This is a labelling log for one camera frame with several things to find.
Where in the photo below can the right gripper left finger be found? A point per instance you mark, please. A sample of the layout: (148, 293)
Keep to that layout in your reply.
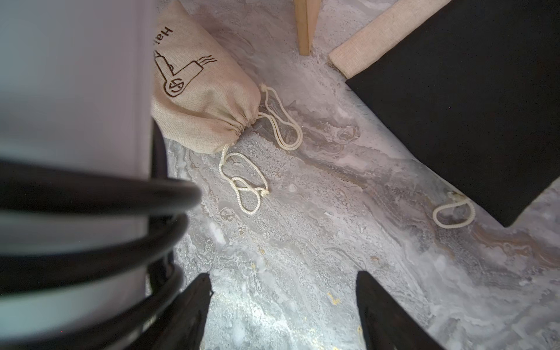
(182, 324)

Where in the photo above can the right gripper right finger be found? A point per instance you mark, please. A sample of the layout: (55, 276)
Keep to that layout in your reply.
(385, 324)

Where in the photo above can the white hair dryer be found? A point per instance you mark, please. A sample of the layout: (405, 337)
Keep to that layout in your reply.
(89, 216)

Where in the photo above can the beige linen drawstring bag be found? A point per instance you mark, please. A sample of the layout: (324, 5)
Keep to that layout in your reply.
(203, 99)

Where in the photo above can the black drawstring pouch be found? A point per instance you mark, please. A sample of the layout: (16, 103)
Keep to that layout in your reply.
(473, 93)

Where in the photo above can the beige pouch under black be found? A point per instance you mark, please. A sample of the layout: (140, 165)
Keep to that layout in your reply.
(385, 35)

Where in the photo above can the wooden two-tier shelf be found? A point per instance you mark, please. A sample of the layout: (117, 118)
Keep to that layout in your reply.
(306, 16)

